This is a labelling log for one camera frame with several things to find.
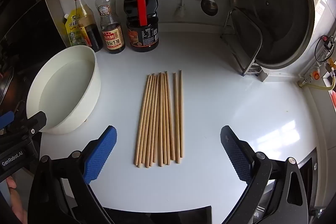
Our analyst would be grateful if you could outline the large red handle sauce jug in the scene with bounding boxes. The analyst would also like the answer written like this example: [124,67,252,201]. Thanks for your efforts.
[123,0,160,53]

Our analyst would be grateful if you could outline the large steel cooking drum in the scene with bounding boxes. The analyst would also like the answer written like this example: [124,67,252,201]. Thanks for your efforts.
[231,0,316,69]

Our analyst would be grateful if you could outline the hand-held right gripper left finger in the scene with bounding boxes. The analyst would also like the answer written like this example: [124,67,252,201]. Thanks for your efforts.
[28,125,117,224]

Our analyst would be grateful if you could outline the white plastic bowl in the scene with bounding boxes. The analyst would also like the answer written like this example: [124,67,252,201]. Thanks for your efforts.
[26,45,102,135]

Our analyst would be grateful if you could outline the grey metal drum base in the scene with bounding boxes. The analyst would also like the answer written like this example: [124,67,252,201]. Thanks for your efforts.
[258,67,271,83]

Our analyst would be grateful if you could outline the metal wire rack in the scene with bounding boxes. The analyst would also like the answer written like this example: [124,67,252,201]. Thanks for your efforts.
[220,7,263,77]

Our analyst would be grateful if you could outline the orange knob pipe fitting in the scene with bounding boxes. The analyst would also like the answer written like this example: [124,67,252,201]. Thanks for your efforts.
[297,67,321,88]

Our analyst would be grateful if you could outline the yellow gas hose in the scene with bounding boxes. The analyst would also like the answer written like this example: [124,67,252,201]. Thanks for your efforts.
[302,74,336,93]

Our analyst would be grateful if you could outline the red knob gas valve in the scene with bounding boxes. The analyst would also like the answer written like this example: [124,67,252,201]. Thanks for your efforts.
[321,35,336,57]

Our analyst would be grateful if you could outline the yellow green seasoning pouch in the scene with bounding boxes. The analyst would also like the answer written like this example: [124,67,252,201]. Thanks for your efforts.
[63,14,80,47]

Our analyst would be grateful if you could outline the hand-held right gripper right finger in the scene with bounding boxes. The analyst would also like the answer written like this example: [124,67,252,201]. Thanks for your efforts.
[220,125,309,224]

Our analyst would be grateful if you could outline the yellow cap dark sauce bottle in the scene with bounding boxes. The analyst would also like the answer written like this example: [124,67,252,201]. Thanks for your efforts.
[72,0,103,53]

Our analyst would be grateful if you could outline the person's left hand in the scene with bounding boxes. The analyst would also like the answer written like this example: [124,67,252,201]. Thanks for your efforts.
[6,176,28,224]

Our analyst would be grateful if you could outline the dark kitchen appliance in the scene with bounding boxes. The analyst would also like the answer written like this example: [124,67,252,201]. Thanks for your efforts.
[0,0,65,98]

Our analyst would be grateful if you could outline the dark frying pan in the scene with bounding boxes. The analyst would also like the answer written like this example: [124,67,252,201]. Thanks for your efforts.
[0,66,15,109]

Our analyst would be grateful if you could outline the row of wooden chopsticks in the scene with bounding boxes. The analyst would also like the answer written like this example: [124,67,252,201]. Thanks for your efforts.
[134,70,184,168]

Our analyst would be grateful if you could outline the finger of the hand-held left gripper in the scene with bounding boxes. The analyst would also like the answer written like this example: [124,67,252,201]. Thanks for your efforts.
[0,111,15,132]
[5,110,48,143]

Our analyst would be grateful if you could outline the clear soy sauce bottle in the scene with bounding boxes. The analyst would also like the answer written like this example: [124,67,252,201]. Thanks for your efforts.
[95,0,126,54]

